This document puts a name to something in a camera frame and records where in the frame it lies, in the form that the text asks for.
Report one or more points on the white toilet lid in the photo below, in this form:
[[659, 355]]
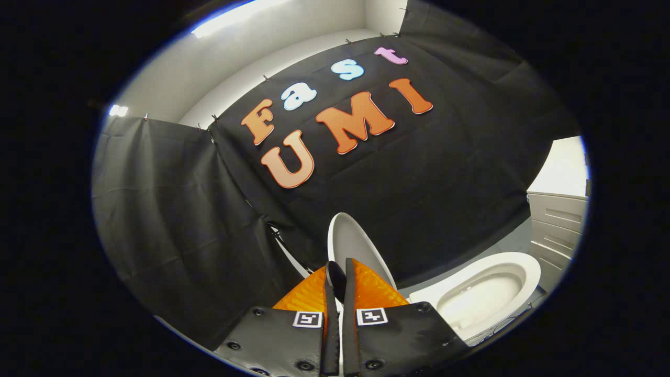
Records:
[[353, 241]]

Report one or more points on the small ceiling light panel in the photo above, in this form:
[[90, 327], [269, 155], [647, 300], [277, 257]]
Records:
[[118, 110]]

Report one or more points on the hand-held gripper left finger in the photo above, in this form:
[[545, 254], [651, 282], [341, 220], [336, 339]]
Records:
[[330, 345]]

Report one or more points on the black backdrop cloth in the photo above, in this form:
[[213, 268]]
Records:
[[419, 183]]

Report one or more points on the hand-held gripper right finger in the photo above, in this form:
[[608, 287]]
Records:
[[349, 345]]

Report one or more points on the white toilet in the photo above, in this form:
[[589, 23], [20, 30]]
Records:
[[526, 272]]

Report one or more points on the white cabinet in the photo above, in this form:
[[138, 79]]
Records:
[[557, 220]]

